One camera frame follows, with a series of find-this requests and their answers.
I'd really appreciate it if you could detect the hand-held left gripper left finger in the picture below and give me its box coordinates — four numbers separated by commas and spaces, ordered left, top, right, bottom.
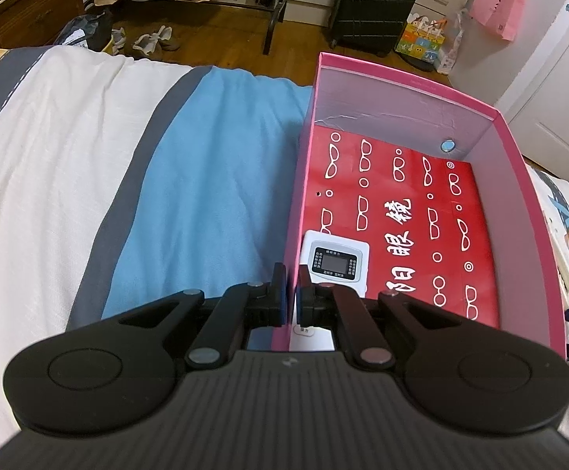
101, 262, 290, 371

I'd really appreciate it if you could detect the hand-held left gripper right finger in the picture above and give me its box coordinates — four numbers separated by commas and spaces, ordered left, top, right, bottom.
295, 264, 466, 371

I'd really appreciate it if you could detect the pink cardboard box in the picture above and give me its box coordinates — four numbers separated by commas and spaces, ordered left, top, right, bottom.
271, 50, 569, 364

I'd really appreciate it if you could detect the white device with dark screen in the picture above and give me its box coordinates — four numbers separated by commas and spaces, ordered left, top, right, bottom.
289, 229, 369, 353

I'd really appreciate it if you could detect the red printed paper bag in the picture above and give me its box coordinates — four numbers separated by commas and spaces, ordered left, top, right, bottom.
291, 125, 501, 330

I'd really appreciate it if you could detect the striped printed bed blanket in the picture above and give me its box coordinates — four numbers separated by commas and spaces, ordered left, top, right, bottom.
0, 48, 569, 457

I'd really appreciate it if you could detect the white door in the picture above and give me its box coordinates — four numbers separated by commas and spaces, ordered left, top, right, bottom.
495, 0, 569, 183

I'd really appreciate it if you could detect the black clothes rack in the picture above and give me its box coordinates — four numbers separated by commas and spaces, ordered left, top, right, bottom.
159, 0, 290, 56

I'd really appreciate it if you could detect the colourful gift bag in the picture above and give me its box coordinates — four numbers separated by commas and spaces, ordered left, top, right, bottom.
395, 14, 448, 62

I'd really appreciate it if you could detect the pair of slippers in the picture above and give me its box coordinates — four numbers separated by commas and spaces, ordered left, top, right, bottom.
132, 27, 170, 58

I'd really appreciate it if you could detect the clear plastic bag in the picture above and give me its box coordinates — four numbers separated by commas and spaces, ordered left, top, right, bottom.
437, 9, 467, 77

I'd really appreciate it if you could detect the black hard-shell suitcase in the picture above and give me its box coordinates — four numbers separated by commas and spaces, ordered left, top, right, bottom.
328, 0, 424, 57

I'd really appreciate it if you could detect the pink paper bag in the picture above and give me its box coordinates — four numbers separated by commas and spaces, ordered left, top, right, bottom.
469, 0, 527, 42

